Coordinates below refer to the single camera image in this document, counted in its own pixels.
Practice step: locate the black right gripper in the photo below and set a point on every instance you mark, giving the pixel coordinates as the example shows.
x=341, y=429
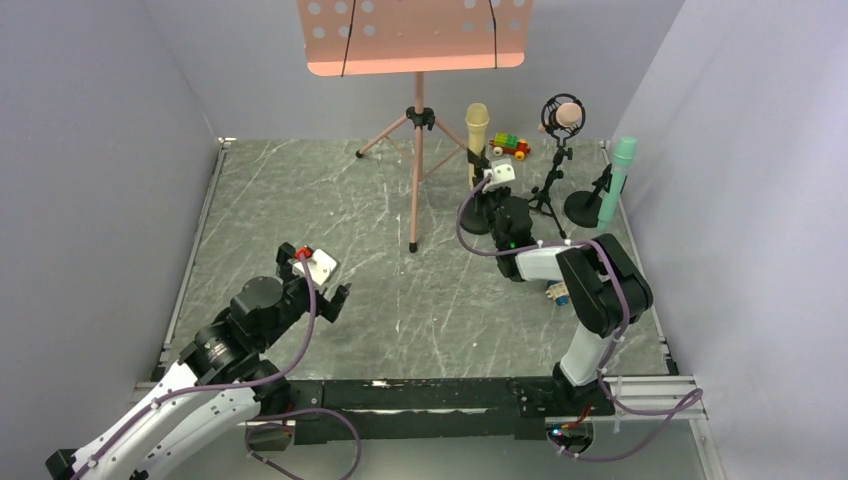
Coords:
x=497, y=196

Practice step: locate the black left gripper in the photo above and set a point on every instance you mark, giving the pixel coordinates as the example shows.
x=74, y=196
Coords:
x=317, y=296

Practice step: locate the black round-base mic stand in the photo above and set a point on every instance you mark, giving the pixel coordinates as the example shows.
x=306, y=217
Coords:
x=582, y=207
x=473, y=220

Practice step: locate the yellow microphone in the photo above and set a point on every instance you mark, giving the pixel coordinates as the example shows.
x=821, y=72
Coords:
x=477, y=120

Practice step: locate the black tripod microphone stand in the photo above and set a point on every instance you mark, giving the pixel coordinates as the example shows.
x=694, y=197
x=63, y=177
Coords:
x=541, y=199

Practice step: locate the pink microphone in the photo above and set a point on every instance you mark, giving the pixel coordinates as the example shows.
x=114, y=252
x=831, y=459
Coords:
x=567, y=116

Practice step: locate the teal microphone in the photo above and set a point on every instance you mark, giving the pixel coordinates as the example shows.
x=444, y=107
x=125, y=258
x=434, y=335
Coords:
x=621, y=160

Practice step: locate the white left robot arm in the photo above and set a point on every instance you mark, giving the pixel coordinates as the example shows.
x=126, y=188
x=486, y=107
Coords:
x=234, y=369

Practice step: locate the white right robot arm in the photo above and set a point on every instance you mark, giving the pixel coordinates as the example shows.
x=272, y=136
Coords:
x=605, y=288

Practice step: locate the pink music stand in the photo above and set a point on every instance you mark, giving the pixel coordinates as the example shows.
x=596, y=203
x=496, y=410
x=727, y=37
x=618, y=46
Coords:
x=350, y=38

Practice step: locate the colourful toy block train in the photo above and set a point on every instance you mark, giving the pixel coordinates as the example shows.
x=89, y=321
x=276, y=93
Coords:
x=506, y=144

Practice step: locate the white blue toy block car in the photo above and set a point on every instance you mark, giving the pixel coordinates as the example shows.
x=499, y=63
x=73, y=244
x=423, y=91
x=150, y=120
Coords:
x=557, y=292

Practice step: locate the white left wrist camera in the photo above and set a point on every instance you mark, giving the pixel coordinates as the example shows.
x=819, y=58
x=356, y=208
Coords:
x=317, y=262

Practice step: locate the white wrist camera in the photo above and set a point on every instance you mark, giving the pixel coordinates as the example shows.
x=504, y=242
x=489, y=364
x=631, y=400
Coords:
x=317, y=262
x=499, y=174

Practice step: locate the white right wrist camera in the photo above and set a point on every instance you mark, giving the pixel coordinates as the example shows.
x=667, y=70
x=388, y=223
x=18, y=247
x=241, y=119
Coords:
x=499, y=174

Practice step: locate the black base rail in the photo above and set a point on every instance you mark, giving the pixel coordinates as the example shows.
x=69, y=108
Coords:
x=523, y=408

